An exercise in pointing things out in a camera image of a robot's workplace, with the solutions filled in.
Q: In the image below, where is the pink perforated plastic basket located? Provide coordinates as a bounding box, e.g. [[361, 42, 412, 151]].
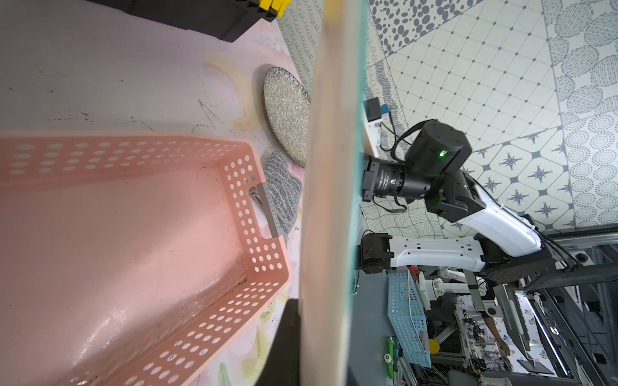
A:
[[1, 132, 290, 385]]

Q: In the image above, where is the grey knitted dish cloth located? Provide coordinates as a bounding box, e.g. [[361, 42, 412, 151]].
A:
[[263, 151, 303, 237]]

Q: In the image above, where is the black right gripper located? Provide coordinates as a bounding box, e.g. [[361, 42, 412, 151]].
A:
[[361, 120, 485, 223]]

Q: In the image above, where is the yellow and black toolbox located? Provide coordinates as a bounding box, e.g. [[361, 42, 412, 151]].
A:
[[93, 0, 291, 43]]

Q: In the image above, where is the speckled grey round plate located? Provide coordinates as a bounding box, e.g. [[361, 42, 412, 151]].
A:
[[262, 67, 311, 168]]

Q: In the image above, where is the green white striped plate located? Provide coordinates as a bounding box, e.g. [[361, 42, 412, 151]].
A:
[[299, 1, 366, 385]]

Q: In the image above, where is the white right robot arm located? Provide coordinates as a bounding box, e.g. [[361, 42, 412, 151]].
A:
[[358, 120, 580, 284]]

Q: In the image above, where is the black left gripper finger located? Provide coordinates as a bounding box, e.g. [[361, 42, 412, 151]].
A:
[[255, 299, 301, 386]]

